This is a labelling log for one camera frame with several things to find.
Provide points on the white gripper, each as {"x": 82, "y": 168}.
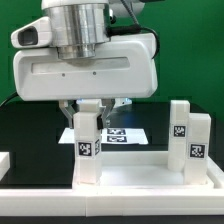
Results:
{"x": 122, "y": 68}

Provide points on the fiducial marker sheet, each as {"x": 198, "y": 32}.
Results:
{"x": 121, "y": 136}

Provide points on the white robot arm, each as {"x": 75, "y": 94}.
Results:
{"x": 74, "y": 53}

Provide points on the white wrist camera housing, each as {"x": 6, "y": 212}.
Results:
{"x": 33, "y": 35}

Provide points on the white left barrier wall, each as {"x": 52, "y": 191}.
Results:
{"x": 4, "y": 163}

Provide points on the white front barrier wall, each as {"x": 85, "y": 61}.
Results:
{"x": 149, "y": 202}

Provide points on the white barrier wall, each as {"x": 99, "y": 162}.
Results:
{"x": 149, "y": 202}
{"x": 4, "y": 163}

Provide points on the white desk top tray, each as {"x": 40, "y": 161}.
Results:
{"x": 148, "y": 170}

